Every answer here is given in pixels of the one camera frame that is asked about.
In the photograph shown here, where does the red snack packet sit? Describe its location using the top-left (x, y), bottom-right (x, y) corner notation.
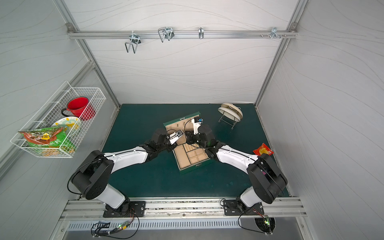
top-left (253, 143), bottom-right (274, 156)

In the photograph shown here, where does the red mug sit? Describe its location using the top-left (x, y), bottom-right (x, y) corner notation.
top-left (61, 97), bottom-right (96, 121)

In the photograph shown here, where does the double metal hook left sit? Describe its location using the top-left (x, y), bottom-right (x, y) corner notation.
top-left (125, 31), bottom-right (141, 54)

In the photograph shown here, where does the aluminium top rail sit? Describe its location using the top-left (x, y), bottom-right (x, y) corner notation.
top-left (68, 29), bottom-right (299, 40)

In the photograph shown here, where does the metal hook right end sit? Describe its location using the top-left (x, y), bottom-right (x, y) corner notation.
top-left (260, 27), bottom-right (287, 40)

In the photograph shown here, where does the green snack bag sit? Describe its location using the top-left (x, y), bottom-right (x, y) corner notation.
top-left (19, 126), bottom-right (76, 153)

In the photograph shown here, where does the white wire basket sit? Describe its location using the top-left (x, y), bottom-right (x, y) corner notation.
top-left (11, 82), bottom-right (106, 158)

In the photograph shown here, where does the right base cable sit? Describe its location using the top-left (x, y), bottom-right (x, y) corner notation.
top-left (219, 196), bottom-right (276, 235)

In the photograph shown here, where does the patterned white plate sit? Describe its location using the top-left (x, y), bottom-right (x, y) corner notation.
top-left (52, 117), bottom-right (82, 134)

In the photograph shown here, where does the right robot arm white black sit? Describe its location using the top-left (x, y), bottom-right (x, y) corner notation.
top-left (186, 125), bottom-right (288, 209)

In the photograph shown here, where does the round mirror on wire stand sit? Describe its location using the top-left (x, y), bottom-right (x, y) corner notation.
top-left (218, 103), bottom-right (244, 130)

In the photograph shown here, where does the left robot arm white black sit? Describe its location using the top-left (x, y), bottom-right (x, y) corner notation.
top-left (69, 129), bottom-right (184, 210)

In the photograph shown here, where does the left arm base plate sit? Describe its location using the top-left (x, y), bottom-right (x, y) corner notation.
top-left (103, 201), bottom-right (146, 218)

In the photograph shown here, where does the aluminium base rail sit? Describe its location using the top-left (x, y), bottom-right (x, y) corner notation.
top-left (60, 197), bottom-right (307, 221)

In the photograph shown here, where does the left base cable bundle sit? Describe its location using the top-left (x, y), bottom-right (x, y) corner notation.
top-left (90, 208), bottom-right (142, 238)

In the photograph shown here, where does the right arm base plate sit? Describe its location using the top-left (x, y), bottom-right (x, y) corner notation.
top-left (220, 199), bottom-right (265, 216)

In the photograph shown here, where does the green jewelry box beige lining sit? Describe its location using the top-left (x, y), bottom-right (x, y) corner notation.
top-left (164, 112), bottom-right (213, 174)

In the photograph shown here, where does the white ventilation grille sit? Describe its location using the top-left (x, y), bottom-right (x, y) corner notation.
top-left (67, 218), bottom-right (240, 232)

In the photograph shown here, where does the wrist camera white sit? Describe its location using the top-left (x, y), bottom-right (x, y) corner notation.
top-left (169, 130), bottom-right (184, 145)
top-left (191, 117), bottom-right (203, 135)

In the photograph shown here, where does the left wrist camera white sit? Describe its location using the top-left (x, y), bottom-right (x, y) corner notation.
top-left (169, 130), bottom-right (184, 145)

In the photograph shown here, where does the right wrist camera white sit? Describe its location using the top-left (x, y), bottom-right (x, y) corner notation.
top-left (191, 117), bottom-right (203, 135)

